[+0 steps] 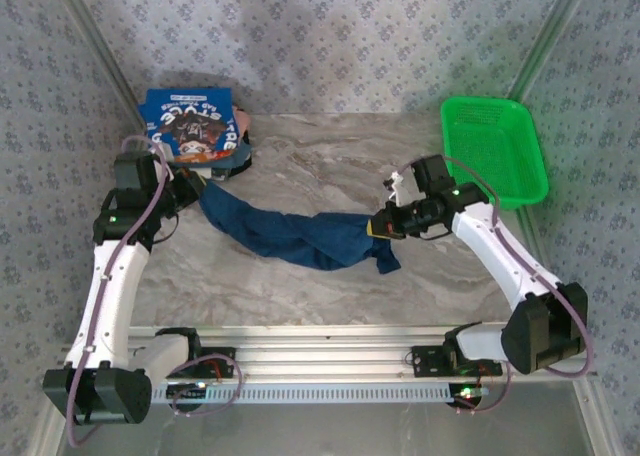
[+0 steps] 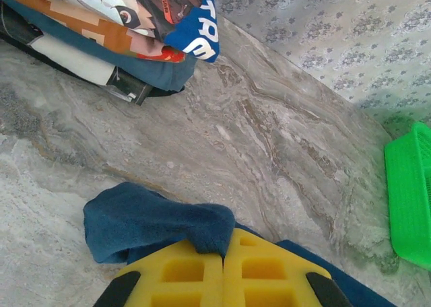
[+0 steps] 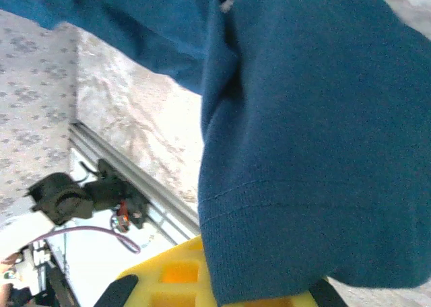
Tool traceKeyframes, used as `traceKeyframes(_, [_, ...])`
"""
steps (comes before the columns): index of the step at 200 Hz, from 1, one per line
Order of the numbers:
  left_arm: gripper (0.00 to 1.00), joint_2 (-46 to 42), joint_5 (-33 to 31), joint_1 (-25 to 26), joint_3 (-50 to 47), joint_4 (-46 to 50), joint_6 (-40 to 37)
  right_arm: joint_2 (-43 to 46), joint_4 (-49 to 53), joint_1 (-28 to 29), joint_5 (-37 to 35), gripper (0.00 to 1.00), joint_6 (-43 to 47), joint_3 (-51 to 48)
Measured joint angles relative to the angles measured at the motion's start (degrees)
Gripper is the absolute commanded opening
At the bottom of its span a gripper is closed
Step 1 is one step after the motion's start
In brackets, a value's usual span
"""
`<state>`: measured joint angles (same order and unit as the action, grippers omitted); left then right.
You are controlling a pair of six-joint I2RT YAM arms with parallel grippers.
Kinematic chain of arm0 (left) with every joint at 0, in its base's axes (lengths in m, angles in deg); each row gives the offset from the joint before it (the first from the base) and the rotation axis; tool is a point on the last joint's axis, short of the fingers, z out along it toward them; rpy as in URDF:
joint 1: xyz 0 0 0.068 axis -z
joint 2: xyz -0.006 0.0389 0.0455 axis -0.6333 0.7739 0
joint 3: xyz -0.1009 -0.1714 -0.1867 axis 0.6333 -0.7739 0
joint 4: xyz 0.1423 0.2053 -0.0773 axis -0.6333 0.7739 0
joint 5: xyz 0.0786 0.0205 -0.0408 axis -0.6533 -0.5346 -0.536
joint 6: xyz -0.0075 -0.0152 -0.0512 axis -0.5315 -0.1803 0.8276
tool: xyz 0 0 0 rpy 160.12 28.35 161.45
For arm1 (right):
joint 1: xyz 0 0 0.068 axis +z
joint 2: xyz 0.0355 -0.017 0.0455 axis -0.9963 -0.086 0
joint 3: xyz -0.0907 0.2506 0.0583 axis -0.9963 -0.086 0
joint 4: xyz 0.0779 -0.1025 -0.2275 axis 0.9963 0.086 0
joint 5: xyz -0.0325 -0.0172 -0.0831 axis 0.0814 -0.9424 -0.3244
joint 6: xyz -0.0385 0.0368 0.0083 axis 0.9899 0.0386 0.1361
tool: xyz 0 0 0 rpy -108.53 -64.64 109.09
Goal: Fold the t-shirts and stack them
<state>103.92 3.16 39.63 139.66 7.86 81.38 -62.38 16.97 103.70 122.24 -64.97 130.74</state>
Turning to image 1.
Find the green plastic basket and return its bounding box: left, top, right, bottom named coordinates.
left=439, top=95, right=550, bottom=212

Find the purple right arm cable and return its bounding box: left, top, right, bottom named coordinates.
left=397, top=155, right=596, bottom=417

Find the aluminium rail base frame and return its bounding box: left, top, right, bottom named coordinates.
left=53, top=323, right=600, bottom=383

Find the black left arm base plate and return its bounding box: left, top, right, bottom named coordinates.
left=164, top=345, right=237, bottom=380

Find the denim blue t-shirt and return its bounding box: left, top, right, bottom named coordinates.
left=172, top=140, right=254, bottom=170

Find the grey slotted cable duct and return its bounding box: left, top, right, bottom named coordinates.
left=149, top=383, right=454, bottom=406

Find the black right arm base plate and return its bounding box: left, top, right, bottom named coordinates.
left=410, top=344, right=504, bottom=378

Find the pile of colourful clothes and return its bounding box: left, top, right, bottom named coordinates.
left=199, top=153, right=254, bottom=183

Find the bright blue lettered t-shirt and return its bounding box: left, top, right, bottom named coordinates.
left=138, top=88, right=239, bottom=166

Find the aluminium lower frame leg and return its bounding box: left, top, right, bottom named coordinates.
left=27, top=415, right=59, bottom=456
left=574, top=380, right=624, bottom=456

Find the navy blue t-shirt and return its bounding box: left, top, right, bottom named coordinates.
left=198, top=180, right=403, bottom=276

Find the pink t-shirt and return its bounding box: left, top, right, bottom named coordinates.
left=230, top=105, right=255, bottom=145

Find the aluminium upright frame post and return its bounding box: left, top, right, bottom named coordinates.
left=48, top=0, right=146, bottom=122
left=509, top=0, right=599, bottom=105

